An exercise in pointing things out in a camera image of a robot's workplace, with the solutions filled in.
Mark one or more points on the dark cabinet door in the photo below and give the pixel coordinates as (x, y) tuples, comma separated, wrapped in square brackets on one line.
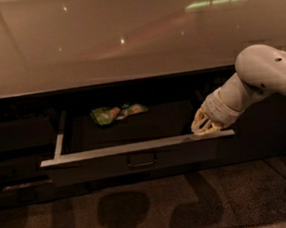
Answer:
[(260, 132)]

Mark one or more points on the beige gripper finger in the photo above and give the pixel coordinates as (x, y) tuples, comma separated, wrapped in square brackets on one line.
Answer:
[(199, 122), (210, 127)]

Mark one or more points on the green snack bag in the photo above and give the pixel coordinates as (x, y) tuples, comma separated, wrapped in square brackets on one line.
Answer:
[(105, 116)]

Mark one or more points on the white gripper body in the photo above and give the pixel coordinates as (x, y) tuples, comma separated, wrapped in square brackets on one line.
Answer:
[(220, 109)]

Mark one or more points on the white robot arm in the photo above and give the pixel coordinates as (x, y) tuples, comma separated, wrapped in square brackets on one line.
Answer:
[(260, 71)]

